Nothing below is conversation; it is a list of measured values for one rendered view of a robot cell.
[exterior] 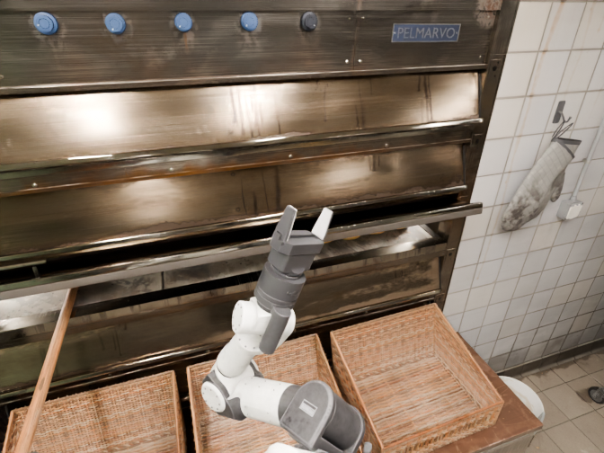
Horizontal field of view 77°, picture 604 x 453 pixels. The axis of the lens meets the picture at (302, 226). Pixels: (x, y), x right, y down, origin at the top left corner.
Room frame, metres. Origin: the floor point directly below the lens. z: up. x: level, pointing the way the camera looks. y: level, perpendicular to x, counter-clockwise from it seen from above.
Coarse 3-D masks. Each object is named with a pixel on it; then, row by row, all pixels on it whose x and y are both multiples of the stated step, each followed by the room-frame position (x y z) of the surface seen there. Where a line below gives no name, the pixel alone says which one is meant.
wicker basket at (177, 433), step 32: (128, 384) 0.93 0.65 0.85; (160, 384) 0.96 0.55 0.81; (64, 416) 0.85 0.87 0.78; (96, 416) 0.87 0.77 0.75; (128, 416) 0.89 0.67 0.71; (160, 416) 0.92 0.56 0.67; (32, 448) 0.78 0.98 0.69; (64, 448) 0.80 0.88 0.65; (96, 448) 0.83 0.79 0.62; (128, 448) 0.84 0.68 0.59; (160, 448) 0.84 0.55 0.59
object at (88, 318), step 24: (432, 240) 1.42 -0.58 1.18; (312, 264) 1.24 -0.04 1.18; (336, 264) 1.24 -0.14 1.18; (360, 264) 1.27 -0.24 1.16; (192, 288) 1.09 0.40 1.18; (216, 288) 1.09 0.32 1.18; (240, 288) 1.11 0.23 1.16; (48, 312) 0.96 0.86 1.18; (72, 312) 0.96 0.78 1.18; (96, 312) 0.96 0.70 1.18; (120, 312) 0.98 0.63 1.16; (0, 336) 0.87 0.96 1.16; (24, 336) 0.89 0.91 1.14
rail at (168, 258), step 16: (448, 208) 1.22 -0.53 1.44; (464, 208) 1.24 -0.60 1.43; (352, 224) 1.10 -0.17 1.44; (368, 224) 1.12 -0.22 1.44; (384, 224) 1.13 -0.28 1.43; (256, 240) 1.00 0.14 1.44; (160, 256) 0.91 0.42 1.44; (176, 256) 0.92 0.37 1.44; (192, 256) 0.93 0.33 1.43; (64, 272) 0.84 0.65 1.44; (80, 272) 0.84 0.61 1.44; (96, 272) 0.85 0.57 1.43; (0, 288) 0.78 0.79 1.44; (16, 288) 0.79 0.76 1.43
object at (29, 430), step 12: (72, 288) 1.05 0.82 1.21; (72, 300) 0.99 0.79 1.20; (60, 312) 0.94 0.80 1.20; (60, 324) 0.87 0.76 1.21; (60, 336) 0.83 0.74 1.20; (60, 348) 0.80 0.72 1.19; (48, 360) 0.73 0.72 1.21; (48, 372) 0.70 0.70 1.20; (48, 384) 0.67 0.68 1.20; (36, 396) 0.62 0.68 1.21; (36, 408) 0.59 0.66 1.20; (36, 420) 0.56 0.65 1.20; (24, 432) 0.53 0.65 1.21; (24, 444) 0.50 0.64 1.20
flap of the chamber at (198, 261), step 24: (336, 216) 1.26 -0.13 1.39; (360, 216) 1.24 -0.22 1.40; (384, 216) 1.23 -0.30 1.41; (432, 216) 1.20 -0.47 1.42; (456, 216) 1.22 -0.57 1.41; (192, 240) 1.09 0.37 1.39; (216, 240) 1.07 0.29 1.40; (240, 240) 1.06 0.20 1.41; (48, 264) 0.94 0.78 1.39; (72, 264) 0.93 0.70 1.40; (96, 264) 0.92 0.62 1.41; (168, 264) 0.91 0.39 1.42; (192, 264) 0.93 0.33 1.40; (24, 288) 0.79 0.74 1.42; (48, 288) 0.81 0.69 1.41
